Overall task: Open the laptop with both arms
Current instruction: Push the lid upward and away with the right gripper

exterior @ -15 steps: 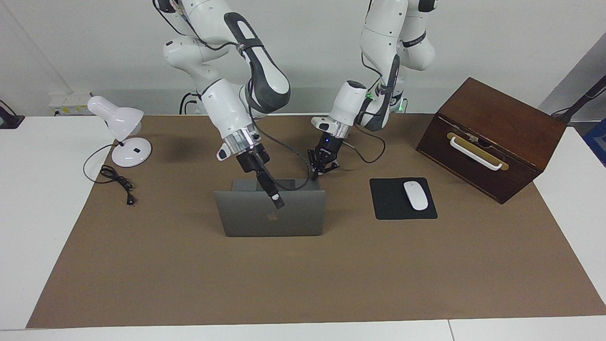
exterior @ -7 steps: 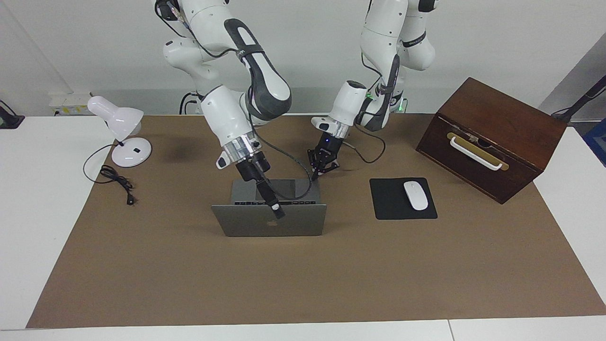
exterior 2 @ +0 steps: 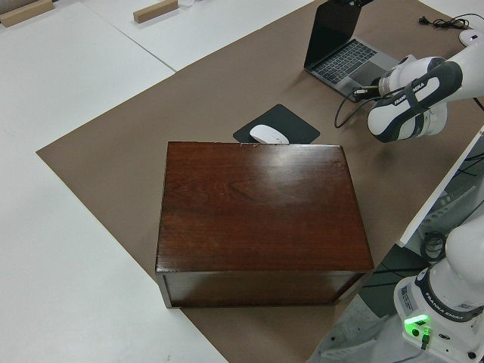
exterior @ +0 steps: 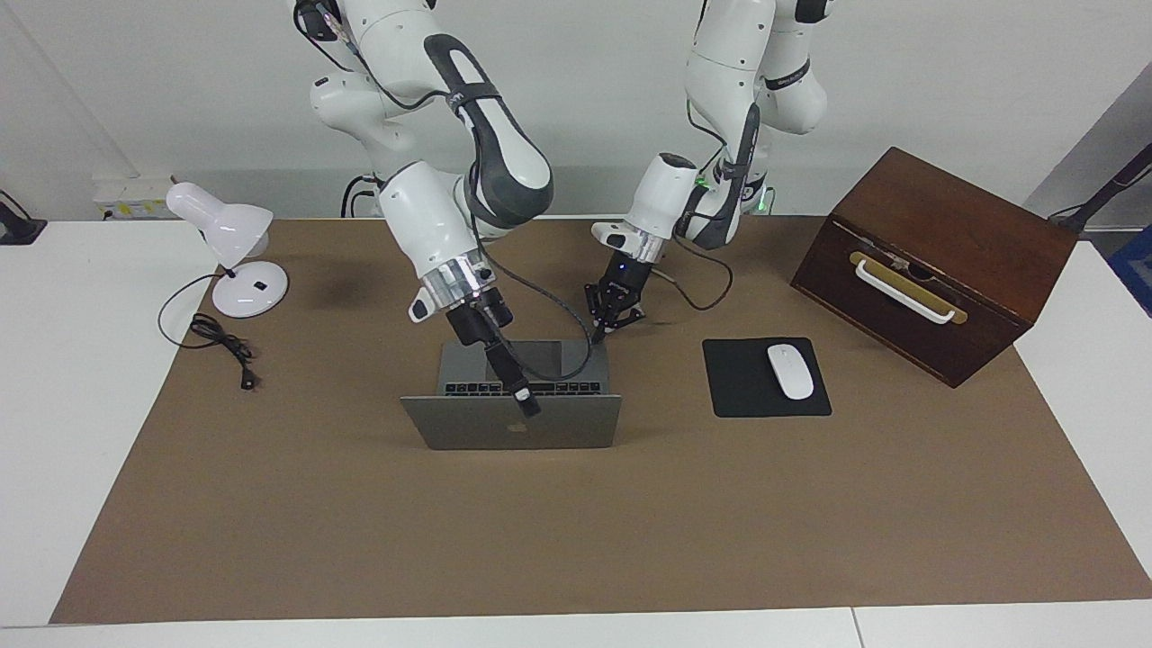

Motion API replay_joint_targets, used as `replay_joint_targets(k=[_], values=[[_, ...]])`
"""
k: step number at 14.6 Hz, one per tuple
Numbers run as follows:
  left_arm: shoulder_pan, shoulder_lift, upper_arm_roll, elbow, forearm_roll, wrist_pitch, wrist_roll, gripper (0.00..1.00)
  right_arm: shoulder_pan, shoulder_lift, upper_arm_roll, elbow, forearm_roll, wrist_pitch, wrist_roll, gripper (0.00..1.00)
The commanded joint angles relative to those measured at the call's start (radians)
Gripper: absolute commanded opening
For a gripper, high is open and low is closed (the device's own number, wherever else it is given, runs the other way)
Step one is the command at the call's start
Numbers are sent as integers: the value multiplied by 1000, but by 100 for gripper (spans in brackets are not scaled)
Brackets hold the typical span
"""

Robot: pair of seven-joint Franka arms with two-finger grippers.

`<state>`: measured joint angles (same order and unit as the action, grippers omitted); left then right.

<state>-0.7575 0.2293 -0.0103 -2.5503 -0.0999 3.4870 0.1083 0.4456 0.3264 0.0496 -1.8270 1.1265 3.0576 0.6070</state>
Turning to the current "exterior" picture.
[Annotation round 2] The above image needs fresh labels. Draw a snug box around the white computer mouse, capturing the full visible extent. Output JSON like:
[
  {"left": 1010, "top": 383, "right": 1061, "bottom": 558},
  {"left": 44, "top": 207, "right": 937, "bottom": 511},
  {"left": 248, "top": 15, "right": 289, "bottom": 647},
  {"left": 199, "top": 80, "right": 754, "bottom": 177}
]
[{"left": 767, "top": 344, "right": 815, "bottom": 401}]

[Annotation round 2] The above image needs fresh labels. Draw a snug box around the black camera stand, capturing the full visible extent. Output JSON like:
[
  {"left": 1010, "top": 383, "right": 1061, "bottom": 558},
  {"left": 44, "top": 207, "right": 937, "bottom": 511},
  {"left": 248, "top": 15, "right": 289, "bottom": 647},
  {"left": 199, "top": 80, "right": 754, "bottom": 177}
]
[{"left": 1048, "top": 142, "right": 1152, "bottom": 237}]

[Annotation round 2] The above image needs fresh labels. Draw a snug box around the black clamp mount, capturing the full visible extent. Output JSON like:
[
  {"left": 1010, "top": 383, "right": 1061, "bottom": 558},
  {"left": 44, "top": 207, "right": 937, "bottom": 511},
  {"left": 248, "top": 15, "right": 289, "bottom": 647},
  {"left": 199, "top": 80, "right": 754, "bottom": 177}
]
[{"left": 0, "top": 191, "right": 48, "bottom": 246}]

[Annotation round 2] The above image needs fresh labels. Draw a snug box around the silver Apple laptop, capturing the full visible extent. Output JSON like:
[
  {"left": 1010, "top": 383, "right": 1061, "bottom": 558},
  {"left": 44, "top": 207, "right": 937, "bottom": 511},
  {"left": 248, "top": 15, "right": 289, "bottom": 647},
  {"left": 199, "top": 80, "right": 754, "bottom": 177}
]
[{"left": 400, "top": 339, "right": 624, "bottom": 451}]

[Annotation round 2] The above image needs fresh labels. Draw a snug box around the white box handle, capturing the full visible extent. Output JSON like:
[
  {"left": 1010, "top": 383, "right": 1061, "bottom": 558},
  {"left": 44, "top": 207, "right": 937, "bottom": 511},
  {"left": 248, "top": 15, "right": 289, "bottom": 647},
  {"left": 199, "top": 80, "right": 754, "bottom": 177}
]
[{"left": 854, "top": 259, "right": 957, "bottom": 325}]

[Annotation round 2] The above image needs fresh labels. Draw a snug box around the white wall power strip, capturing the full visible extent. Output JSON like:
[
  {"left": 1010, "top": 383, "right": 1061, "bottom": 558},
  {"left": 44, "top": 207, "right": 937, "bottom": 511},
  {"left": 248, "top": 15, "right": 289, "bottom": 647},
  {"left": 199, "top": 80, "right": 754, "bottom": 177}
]
[{"left": 93, "top": 175, "right": 176, "bottom": 220}]

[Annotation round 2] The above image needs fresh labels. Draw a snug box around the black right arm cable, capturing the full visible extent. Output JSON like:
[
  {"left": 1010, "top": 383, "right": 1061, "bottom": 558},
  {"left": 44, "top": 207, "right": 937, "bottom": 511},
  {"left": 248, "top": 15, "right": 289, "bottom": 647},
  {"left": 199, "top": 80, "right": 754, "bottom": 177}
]
[{"left": 295, "top": 0, "right": 595, "bottom": 383}]

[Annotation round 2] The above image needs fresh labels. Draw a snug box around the black right base cable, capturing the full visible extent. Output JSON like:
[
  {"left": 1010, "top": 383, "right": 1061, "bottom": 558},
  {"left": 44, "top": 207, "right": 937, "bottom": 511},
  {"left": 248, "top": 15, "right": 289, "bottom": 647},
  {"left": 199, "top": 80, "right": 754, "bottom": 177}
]
[{"left": 340, "top": 174, "right": 379, "bottom": 218}]

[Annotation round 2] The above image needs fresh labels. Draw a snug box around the blue bin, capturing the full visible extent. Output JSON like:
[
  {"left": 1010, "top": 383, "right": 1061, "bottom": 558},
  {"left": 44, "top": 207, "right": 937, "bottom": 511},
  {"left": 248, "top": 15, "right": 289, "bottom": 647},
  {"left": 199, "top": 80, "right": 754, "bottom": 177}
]
[{"left": 1109, "top": 225, "right": 1152, "bottom": 318}]

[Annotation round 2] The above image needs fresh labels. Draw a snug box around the white desk lamp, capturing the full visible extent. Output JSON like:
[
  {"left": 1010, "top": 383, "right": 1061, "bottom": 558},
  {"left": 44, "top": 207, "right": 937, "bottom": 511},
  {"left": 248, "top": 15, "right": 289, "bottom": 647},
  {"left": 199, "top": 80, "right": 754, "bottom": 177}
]
[{"left": 166, "top": 182, "right": 290, "bottom": 319}]

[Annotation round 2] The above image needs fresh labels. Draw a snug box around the gold box handle plate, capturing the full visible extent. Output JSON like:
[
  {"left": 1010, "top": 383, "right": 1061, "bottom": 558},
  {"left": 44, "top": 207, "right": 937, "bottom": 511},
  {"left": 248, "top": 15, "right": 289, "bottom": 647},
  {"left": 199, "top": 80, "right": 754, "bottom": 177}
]
[{"left": 849, "top": 251, "right": 969, "bottom": 326}]

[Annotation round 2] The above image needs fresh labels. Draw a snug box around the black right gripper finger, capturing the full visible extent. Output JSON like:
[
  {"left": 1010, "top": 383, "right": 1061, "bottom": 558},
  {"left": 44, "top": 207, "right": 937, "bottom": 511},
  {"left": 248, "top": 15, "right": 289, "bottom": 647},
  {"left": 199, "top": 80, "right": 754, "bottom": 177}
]
[
  {"left": 497, "top": 342, "right": 543, "bottom": 412},
  {"left": 487, "top": 346, "right": 533, "bottom": 418}
]

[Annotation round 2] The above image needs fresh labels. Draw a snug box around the black lamp power cable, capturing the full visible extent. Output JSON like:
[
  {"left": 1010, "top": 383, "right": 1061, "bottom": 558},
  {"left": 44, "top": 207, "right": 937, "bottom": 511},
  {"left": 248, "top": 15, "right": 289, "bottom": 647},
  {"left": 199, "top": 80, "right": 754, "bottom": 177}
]
[{"left": 157, "top": 273, "right": 260, "bottom": 392}]

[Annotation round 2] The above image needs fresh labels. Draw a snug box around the black mouse pad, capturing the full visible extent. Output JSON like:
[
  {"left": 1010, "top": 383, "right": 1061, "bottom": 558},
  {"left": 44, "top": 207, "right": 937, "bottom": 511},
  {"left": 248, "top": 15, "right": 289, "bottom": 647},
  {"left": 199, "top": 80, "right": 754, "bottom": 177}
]
[{"left": 702, "top": 337, "right": 833, "bottom": 419}]

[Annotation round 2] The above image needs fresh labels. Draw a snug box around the brown table mat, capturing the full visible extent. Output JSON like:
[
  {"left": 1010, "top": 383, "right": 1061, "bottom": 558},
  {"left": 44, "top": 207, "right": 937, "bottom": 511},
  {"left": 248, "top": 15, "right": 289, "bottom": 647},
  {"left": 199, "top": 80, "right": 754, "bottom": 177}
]
[{"left": 49, "top": 216, "right": 1152, "bottom": 625}]

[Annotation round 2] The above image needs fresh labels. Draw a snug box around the dark brown wooden box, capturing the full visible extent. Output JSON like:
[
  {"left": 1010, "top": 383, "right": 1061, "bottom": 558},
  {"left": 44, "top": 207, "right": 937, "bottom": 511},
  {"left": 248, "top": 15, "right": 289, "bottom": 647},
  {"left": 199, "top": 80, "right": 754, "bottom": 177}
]
[{"left": 790, "top": 147, "right": 1079, "bottom": 389}]

